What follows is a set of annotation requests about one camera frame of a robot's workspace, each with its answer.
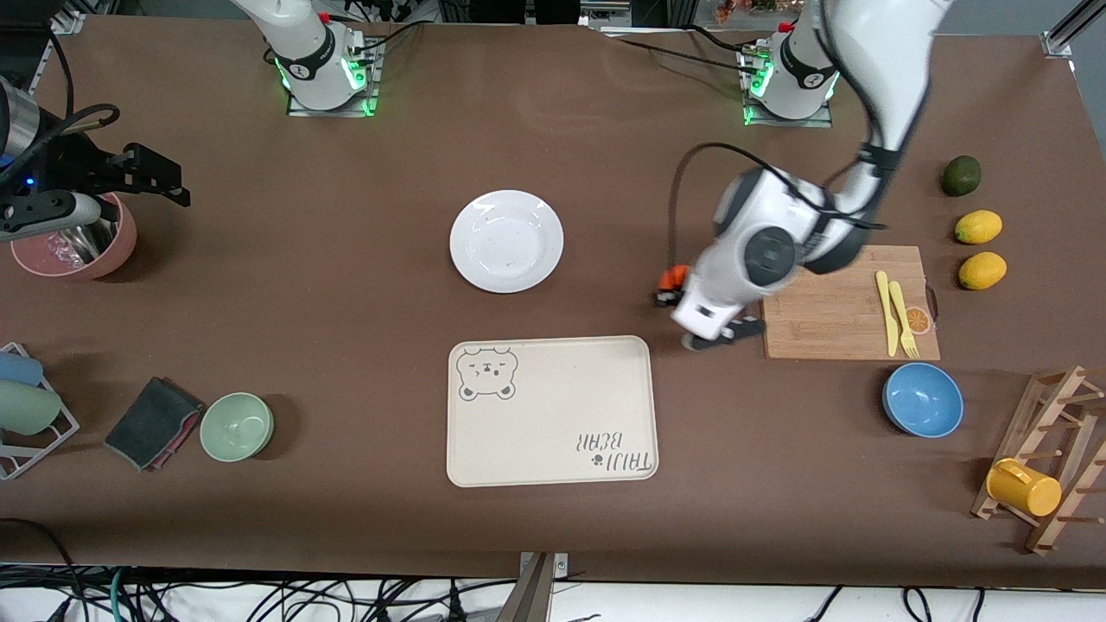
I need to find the white round plate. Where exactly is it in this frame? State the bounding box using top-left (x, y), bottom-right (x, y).
top-left (449, 189), bottom-right (564, 295)

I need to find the pink bowl with steel inside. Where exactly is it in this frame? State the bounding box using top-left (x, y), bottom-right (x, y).
top-left (9, 192), bottom-right (138, 281)

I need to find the cream tray with bear print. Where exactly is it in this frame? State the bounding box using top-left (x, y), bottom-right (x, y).
top-left (446, 335), bottom-right (659, 489)

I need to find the wooden cutting board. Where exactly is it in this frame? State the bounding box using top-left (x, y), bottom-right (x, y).
top-left (760, 244), bottom-right (942, 362)

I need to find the pale blue cup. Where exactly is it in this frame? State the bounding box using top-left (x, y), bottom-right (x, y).
top-left (0, 350), bottom-right (44, 387)

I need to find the yellow plastic knife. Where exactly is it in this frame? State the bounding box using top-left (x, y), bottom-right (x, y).
top-left (875, 270), bottom-right (900, 358)

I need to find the yellow plastic fork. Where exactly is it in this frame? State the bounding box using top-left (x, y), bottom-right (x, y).
top-left (888, 280), bottom-right (920, 359)

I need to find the pale green cup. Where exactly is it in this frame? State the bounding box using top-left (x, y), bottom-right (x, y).
top-left (0, 380), bottom-right (63, 436)

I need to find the dark grey folded cloth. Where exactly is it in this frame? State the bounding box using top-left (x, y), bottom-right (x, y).
top-left (104, 376), bottom-right (207, 473)

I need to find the pale green bowl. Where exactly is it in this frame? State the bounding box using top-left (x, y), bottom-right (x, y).
top-left (199, 392), bottom-right (276, 463)

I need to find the blue bowl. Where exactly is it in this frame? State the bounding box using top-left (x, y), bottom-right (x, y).
top-left (881, 362), bottom-right (965, 440)

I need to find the yellow lemon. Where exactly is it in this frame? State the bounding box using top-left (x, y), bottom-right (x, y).
top-left (957, 251), bottom-right (1008, 292)
top-left (954, 210), bottom-right (1004, 245)

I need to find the dark green avocado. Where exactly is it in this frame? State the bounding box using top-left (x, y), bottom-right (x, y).
top-left (941, 155), bottom-right (983, 198)

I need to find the grey metal bar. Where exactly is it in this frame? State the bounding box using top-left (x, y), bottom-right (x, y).
top-left (497, 553), bottom-right (556, 622)

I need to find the black equipment box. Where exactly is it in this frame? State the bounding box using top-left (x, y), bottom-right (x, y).
top-left (436, 0), bottom-right (606, 27)

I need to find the wooden peg drying rack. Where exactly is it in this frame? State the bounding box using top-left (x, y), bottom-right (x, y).
top-left (970, 365), bottom-right (1106, 556)

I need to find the yellow mug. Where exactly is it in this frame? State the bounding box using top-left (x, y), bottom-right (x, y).
top-left (985, 458), bottom-right (1063, 518)

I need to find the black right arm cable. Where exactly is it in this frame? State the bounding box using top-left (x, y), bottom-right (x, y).
top-left (0, 22), bottom-right (122, 187)

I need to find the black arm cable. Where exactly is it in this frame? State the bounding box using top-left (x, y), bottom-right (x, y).
top-left (0, 22), bottom-right (122, 187)
top-left (667, 143), bottom-right (887, 277)

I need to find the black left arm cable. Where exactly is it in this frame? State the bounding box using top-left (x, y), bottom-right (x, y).
top-left (667, 143), bottom-right (887, 277)

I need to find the aluminium frame profile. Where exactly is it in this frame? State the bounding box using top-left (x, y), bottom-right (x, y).
top-left (26, 7), bottom-right (87, 96)
top-left (1041, 0), bottom-right (1106, 60)

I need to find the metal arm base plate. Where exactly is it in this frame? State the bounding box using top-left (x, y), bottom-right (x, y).
top-left (285, 35), bottom-right (385, 118)
top-left (741, 43), bottom-right (836, 129)

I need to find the black base cable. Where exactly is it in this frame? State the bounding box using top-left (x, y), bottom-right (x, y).
top-left (350, 17), bottom-right (429, 66)
top-left (605, 35), bottom-right (761, 74)

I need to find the white wire cup rack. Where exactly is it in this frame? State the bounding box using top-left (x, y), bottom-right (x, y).
top-left (0, 341), bottom-right (81, 481)

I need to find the metal table bracket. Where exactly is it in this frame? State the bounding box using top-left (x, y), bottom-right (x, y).
top-left (518, 551), bottom-right (571, 578)

